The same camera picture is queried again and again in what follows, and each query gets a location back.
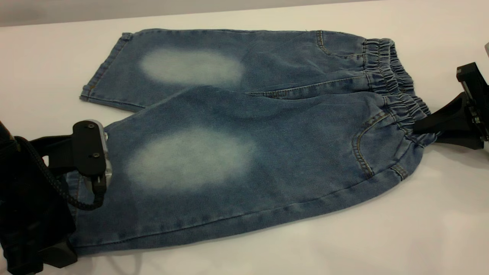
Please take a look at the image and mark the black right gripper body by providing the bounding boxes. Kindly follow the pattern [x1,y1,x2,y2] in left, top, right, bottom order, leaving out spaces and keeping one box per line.
[456,62,489,142]

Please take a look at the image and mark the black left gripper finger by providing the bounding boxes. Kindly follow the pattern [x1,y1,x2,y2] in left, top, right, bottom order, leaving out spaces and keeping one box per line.
[37,238,79,269]

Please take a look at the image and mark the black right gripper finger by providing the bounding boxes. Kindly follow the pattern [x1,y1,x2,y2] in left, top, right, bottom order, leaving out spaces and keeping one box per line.
[413,92,477,135]
[435,131,486,150]

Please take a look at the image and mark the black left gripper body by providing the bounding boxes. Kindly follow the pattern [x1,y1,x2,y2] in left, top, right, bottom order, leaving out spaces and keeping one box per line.
[0,139,78,275]

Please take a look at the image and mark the blue denim kids jeans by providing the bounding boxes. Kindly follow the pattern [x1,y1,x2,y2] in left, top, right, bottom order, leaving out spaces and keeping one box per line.
[65,27,438,256]

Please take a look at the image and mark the braided black camera cable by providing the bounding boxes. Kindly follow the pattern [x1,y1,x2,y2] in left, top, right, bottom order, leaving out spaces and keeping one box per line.
[15,137,107,211]

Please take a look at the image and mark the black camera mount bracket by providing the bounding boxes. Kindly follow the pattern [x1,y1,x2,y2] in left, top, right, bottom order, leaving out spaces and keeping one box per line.
[30,134,75,174]

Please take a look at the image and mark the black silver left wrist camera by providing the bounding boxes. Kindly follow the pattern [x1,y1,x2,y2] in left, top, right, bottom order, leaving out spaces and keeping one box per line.
[72,120,113,188]

